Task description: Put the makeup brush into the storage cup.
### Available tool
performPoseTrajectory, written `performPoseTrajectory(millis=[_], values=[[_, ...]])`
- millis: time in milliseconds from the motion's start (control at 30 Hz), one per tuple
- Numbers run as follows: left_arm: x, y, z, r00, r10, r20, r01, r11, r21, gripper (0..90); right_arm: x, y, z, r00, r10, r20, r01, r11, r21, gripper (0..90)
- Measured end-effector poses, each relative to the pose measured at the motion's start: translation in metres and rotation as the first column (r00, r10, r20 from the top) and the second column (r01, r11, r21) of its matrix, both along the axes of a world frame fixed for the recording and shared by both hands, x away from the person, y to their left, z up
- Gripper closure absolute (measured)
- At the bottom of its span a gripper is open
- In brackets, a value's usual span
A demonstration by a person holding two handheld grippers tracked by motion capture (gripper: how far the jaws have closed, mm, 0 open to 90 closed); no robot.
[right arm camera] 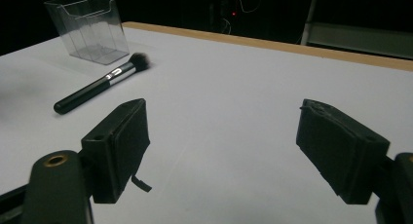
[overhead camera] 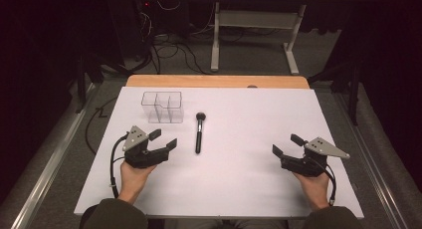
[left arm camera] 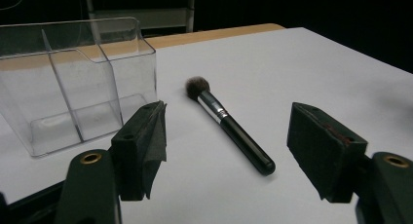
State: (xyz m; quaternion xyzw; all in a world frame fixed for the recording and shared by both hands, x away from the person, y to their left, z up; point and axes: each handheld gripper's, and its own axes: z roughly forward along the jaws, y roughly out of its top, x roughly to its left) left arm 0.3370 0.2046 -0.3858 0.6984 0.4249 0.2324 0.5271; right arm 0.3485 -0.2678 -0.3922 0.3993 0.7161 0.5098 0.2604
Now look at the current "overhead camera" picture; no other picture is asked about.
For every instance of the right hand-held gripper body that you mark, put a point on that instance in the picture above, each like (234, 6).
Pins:
(307, 164)

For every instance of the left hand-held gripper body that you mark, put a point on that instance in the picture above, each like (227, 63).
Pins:
(142, 156)

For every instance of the black makeup brush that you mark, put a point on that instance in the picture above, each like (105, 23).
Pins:
(199, 136)

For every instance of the clear plastic organizer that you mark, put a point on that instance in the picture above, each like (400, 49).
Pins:
(162, 106)

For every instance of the person's right hand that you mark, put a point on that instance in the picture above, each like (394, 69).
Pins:
(313, 189)

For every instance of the person's left hand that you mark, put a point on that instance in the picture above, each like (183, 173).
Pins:
(132, 181)

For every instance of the white table cover sheet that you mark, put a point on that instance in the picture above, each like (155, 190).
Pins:
(239, 176)

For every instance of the black metal stand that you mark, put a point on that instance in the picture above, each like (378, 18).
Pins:
(81, 83)
(354, 89)

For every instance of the wooden table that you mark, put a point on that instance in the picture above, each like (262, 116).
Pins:
(215, 81)

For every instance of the black computer tower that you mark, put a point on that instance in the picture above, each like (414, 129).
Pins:
(166, 16)

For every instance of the metal floor rail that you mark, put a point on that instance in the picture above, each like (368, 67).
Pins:
(375, 169)
(49, 162)

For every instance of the white metal desk frame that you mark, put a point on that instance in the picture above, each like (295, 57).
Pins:
(255, 20)

